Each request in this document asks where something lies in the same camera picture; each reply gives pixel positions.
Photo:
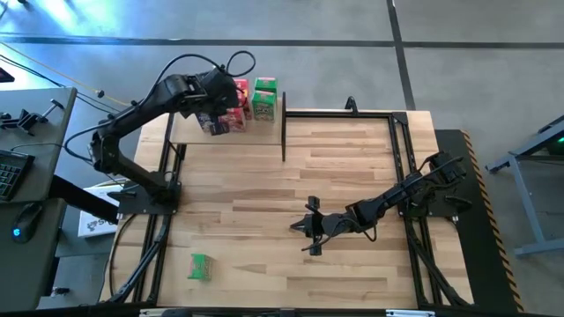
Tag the black desk support bar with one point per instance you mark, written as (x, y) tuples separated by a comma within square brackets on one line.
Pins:
[(79, 198)]

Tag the black flat device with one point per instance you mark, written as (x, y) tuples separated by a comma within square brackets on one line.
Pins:
[(5, 75)]

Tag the black desk clamp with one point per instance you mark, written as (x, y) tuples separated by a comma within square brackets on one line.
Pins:
[(26, 120)]

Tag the black frame rail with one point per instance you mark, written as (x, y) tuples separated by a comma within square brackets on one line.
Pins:
[(286, 313), (335, 114)]

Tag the black computer mouse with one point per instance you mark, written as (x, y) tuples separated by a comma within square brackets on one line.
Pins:
[(28, 220)]

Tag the black triangular bracket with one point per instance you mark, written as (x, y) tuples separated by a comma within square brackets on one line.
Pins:
[(351, 105)]

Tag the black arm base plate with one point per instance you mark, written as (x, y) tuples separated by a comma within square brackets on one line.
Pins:
[(440, 212), (141, 206)]

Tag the black shelf post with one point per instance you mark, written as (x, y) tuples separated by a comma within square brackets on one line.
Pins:
[(168, 136), (284, 141)]

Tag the grey desk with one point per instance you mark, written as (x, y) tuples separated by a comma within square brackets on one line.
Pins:
[(39, 264)]

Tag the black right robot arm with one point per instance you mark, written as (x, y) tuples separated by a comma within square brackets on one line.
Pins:
[(396, 196)]

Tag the black frame side rails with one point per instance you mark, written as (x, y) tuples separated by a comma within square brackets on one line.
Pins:
[(154, 238), (418, 264)]

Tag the black hazard-striped mat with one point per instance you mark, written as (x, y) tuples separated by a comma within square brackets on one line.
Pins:
[(484, 264)]

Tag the black keyboard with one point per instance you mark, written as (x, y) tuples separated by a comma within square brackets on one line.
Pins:
[(13, 174)]

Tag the blue Frosted Flakes cereal box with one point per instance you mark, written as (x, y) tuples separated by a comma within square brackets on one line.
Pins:
[(205, 123)]

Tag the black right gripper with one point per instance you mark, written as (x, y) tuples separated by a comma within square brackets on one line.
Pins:
[(330, 224)]

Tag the white label strip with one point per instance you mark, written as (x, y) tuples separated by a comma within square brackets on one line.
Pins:
[(410, 313), (152, 312)]

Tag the small black knob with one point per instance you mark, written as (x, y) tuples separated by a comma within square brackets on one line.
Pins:
[(101, 93)]

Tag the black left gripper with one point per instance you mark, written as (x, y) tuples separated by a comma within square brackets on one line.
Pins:
[(216, 90)]

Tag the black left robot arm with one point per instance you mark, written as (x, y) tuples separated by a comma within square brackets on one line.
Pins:
[(132, 116)]

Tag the black device with green light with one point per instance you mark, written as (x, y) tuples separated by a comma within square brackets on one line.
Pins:
[(556, 147)]

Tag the blue-grey metal stand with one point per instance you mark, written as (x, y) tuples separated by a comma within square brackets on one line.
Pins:
[(524, 207)]

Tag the white printed cardboard box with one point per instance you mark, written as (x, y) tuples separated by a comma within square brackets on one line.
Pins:
[(94, 222)]

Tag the green Apple Jacks cereal box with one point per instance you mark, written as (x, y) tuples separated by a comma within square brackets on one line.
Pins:
[(200, 267), (263, 108), (265, 83)]

